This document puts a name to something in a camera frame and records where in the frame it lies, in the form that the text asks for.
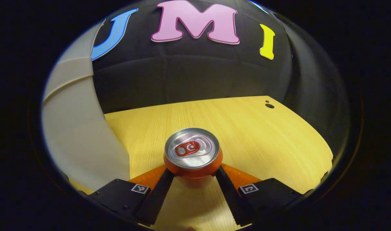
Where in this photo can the white desktop garbage bin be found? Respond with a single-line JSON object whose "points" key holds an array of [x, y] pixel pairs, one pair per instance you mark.
{"points": [[76, 134]]}

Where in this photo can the red pop can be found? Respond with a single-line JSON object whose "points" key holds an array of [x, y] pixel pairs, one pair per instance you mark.
{"points": [[192, 150]]}

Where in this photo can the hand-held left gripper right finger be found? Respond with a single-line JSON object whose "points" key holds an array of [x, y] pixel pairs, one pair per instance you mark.
{"points": [[230, 199]]}

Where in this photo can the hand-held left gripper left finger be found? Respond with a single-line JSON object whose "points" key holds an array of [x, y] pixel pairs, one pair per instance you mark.
{"points": [[157, 199]]}

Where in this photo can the black backdrop cloth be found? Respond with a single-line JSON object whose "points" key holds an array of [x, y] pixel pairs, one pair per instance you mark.
{"points": [[182, 77]]}

